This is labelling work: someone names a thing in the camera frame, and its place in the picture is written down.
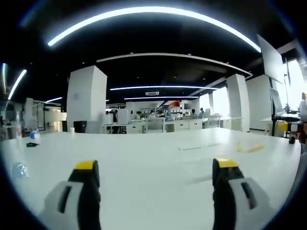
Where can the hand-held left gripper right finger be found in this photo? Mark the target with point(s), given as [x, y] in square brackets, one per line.
[230, 191]

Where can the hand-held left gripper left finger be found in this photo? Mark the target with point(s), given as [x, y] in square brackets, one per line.
[79, 191]

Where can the blue and pink small box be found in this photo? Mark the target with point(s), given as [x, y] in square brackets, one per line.
[34, 134]

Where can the person's right hand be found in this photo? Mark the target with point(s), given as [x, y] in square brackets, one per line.
[303, 133]

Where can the white office desk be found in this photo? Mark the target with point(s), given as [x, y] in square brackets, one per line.
[280, 118]

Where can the black monitor stand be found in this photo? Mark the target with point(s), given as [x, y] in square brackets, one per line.
[273, 112]

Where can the yellowish clear plastic wrap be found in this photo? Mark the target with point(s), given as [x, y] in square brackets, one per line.
[249, 147]

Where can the white paper cup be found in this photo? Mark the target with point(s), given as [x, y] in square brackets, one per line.
[72, 130]

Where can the clear plastic bag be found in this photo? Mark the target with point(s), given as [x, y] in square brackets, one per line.
[19, 170]

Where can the black office chair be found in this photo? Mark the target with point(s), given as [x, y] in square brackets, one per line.
[80, 126]

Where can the small black object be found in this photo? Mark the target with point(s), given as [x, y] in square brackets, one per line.
[32, 144]

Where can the grey computer monitor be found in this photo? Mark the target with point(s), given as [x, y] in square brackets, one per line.
[272, 58]

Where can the clear plastic bottle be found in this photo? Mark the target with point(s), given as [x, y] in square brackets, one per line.
[18, 125]

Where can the row of white office desks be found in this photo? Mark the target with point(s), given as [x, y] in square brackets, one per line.
[168, 124]

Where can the ceiling air conditioner vent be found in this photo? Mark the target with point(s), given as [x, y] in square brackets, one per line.
[152, 93]

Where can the short ceiling light strip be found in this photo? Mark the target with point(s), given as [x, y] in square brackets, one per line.
[17, 83]

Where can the long curved ceiling light strip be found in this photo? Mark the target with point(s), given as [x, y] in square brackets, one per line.
[153, 10]

